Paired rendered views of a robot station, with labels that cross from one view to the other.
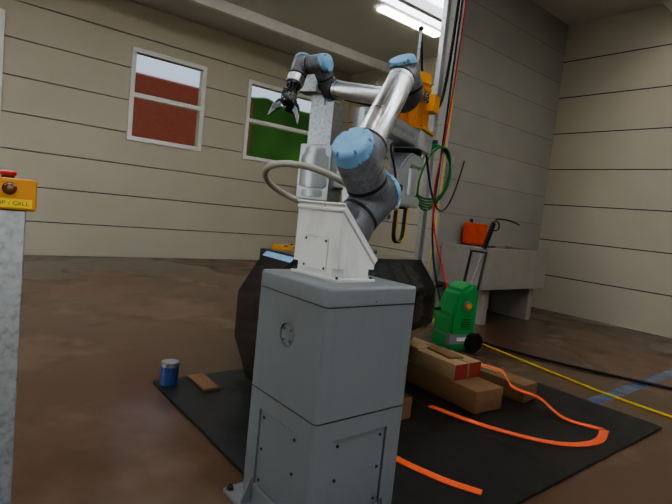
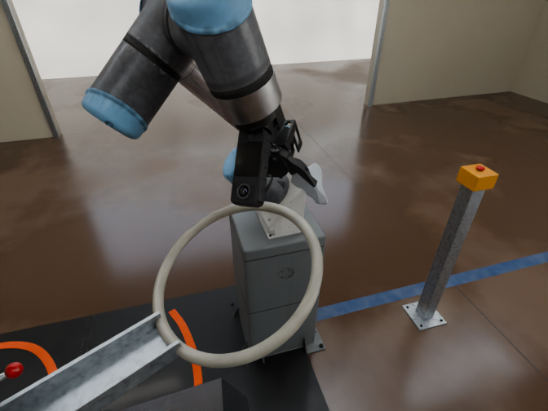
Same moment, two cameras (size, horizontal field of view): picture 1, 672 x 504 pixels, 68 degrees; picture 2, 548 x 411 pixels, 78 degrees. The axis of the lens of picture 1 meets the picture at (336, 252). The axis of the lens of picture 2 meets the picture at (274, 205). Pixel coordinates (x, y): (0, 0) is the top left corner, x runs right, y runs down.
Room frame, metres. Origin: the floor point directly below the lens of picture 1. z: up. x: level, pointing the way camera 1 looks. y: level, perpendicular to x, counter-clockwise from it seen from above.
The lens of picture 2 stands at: (2.98, 0.51, 1.85)
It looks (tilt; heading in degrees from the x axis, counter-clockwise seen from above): 34 degrees down; 203
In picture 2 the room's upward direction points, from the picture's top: straight up
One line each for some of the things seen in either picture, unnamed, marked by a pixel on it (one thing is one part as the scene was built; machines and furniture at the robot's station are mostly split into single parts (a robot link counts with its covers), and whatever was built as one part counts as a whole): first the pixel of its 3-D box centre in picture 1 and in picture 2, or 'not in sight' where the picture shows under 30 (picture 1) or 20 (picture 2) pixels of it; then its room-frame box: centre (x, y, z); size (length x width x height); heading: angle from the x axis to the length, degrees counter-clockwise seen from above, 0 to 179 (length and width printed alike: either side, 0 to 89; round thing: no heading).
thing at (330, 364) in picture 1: (326, 393); (274, 278); (1.73, -0.02, 0.43); 0.50 x 0.50 x 0.85; 40
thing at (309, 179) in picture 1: (345, 174); not in sight; (3.74, -0.01, 1.36); 0.74 x 0.34 x 0.25; 71
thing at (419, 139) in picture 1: (393, 135); not in sight; (3.32, -0.30, 1.62); 0.96 x 0.25 x 0.17; 153
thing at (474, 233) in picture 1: (477, 233); not in sight; (6.00, -1.68, 1.00); 0.50 x 0.22 x 0.33; 130
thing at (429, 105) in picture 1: (414, 103); not in sight; (3.59, -0.45, 1.90); 0.31 x 0.28 x 0.40; 63
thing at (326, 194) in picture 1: (320, 173); not in sight; (3.81, 0.18, 1.36); 0.35 x 0.35 x 0.41
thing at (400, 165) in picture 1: (392, 184); not in sight; (3.35, -0.33, 1.30); 0.74 x 0.23 x 0.49; 153
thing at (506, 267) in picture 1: (492, 282); not in sight; (5.92, -1.91, 0.43); 1.30 x 0.62 x 0.86; 130
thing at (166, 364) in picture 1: (169, 372); not in sight; (2.73, 0.87, 0.08); 0.10 x 0.10 x 0.13
